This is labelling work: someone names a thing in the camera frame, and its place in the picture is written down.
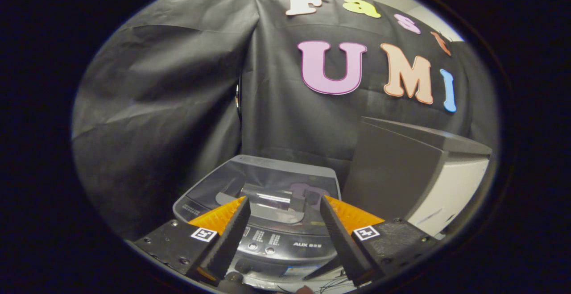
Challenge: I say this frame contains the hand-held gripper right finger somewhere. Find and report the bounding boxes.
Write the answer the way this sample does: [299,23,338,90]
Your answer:
[319,195,447,288]

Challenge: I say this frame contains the grey washing machine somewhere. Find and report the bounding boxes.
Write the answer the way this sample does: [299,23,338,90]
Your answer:
[172,155,344,286]

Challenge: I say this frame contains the beige cabinet with grey frame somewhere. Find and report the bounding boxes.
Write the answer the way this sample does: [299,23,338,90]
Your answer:
[341,116,494,240]

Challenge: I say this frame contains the black backdrop cloth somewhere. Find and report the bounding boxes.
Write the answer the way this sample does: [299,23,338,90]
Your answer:
[71,0,499,241]

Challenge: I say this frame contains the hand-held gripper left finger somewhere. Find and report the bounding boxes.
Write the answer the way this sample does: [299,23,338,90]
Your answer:
[132,196,251,287]

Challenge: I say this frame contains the black floor cables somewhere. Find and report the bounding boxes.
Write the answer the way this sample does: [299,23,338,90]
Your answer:
[277,275,358,294]

